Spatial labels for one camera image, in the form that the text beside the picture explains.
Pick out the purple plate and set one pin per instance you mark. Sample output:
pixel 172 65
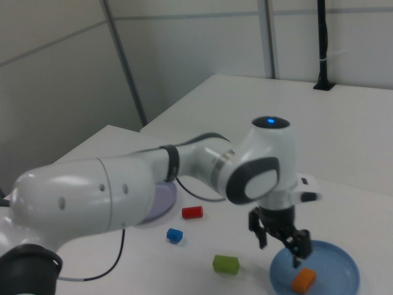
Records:
pixel 165 196

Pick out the red cylinder block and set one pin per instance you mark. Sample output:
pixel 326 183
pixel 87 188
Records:
pixel 192 212

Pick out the grey partition post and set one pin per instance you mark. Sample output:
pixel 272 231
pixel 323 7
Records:
pixel 126 67
pixel 271 40

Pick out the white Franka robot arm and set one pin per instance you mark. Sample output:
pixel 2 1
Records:
pixel 76 196

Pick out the white adjoining table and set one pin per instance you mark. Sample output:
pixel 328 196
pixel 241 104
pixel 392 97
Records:
pixel 276 101

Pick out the black pole with clamp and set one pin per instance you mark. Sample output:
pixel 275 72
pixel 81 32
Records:
pixel 322 46

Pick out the green rectangular block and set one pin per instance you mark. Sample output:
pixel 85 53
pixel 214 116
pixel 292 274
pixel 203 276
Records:
pixel 225 264

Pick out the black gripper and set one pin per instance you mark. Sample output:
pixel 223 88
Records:
pixel 276 219

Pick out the orange rectangular block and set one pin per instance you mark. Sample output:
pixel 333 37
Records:
pixel 303 279

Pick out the small blue block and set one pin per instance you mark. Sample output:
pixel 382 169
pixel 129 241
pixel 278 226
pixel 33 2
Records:
pixel 174 235

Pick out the blue plate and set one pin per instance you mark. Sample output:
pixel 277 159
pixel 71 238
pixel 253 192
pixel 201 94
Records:
pixel 334 264

